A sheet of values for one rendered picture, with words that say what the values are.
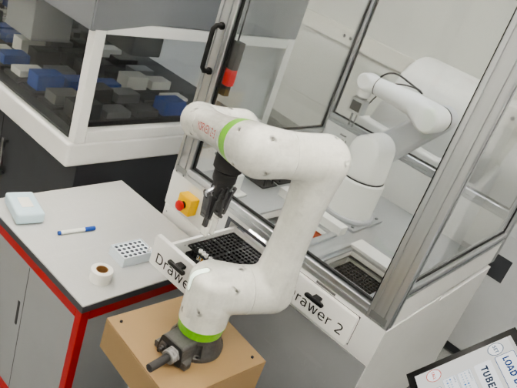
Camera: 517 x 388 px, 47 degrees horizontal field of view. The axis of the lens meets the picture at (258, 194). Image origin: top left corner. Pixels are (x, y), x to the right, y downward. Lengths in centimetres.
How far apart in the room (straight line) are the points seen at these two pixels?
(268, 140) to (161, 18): 126
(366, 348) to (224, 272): 62
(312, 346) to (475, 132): 89
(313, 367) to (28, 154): 158
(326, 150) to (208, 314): 50
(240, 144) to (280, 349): 104
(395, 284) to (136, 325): 75
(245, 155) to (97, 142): 131
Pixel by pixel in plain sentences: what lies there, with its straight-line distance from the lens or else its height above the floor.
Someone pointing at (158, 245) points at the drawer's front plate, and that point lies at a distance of 191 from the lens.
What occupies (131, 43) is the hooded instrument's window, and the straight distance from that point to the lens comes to 241.
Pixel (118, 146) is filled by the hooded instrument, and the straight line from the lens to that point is 256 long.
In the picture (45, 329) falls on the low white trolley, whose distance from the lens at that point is 209.
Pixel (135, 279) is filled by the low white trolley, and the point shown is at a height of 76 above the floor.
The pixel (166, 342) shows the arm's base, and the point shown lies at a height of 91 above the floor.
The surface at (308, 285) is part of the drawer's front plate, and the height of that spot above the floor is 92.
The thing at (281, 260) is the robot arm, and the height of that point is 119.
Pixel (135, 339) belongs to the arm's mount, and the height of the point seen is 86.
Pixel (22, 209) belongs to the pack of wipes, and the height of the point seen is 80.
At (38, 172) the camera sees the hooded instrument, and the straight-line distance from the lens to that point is 278.
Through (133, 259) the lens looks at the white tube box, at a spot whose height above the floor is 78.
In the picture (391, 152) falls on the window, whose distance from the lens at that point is 174.
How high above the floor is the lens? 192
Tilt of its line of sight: 25 degrees down
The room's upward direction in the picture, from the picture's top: 20 degrees clockwise
